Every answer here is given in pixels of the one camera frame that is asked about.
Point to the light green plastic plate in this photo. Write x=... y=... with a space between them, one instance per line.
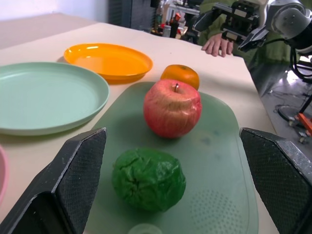
x=46 y=97

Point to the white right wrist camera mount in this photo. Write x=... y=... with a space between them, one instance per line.
x=264 y=12

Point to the orange mandarin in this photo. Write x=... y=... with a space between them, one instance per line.
x=182 y=74

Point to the pale green round cap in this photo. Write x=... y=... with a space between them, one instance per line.
x=143 y=230

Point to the orange wheeled stand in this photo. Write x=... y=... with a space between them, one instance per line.
x=306 y=119

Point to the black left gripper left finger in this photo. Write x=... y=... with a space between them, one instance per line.
x=61 y=185

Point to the red apple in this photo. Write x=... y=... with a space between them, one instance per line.
x=170 y=112

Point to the green leafy vegetable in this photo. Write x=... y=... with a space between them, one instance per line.
x=148 y=180

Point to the silver can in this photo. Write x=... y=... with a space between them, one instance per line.
x=167 y=31

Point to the orange plastic plate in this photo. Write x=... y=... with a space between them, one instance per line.
x=109 y=61

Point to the pink plastic plate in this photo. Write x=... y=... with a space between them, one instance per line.
x=3 y=175

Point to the black bottle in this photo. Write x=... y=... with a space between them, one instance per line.
x=173 y=29

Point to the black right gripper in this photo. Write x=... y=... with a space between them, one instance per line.
x=241 y=17

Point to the person's bare hand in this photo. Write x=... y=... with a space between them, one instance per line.
x=215 y=45

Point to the person in green jacket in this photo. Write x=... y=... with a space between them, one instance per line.
x=273 y=52

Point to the green plastic cutting board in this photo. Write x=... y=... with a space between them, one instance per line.
x=214 y=170

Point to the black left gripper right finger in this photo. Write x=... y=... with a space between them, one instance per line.
x=282 y=175

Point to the dark cabinet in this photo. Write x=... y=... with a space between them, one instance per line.
x=129 y=14

